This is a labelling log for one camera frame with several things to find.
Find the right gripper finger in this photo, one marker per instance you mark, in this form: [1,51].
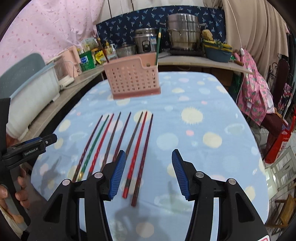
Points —
[50,139]
[26,142]

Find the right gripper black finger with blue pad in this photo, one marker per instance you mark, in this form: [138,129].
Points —
[76,211]
[238,218]

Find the red chopstick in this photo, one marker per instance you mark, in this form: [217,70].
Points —
[99,147]
[134,158]

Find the maroon chopstick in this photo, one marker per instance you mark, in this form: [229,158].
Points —
[121,137]

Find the brown chopstick gold band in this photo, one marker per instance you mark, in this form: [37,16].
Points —
[133,135]

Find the dark purple chopstick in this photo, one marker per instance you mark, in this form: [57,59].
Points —
[102,49]

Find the person's left hand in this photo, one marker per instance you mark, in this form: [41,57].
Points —
[9,180]

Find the white dish rack tub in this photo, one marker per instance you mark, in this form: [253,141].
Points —
[31,85]

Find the white blender jar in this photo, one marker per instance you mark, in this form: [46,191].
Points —
[64,78]

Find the white wooden chair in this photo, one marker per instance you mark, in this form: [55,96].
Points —
[283,169]

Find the red bag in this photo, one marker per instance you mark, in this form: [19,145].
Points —
[279,144]

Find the pink electric kettle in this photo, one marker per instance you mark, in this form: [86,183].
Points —
[72,61]

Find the green box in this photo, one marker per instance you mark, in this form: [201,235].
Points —
[87,62]

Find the blue dotted tablecloth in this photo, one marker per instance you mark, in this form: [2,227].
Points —
[193,113]

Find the pink perforated utensil holder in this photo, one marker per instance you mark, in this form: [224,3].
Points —
[133,76]

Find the pink dotted sheet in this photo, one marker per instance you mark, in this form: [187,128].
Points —
[48,28]

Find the small steel pot with lid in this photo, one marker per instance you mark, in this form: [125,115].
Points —
[126,50]

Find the pink floral garment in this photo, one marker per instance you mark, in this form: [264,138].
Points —
[254,99]

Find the blue patterned cloth backdrop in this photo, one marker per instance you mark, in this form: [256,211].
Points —
[121,29]

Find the silver rice cooker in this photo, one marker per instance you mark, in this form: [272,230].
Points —
[146,40]

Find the dark blue basin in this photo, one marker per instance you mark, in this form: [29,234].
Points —
[216,54]

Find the stacked steel steamer pot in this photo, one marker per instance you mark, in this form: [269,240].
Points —
[184,31]

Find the beige curtain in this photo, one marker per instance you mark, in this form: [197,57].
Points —
[258,28]

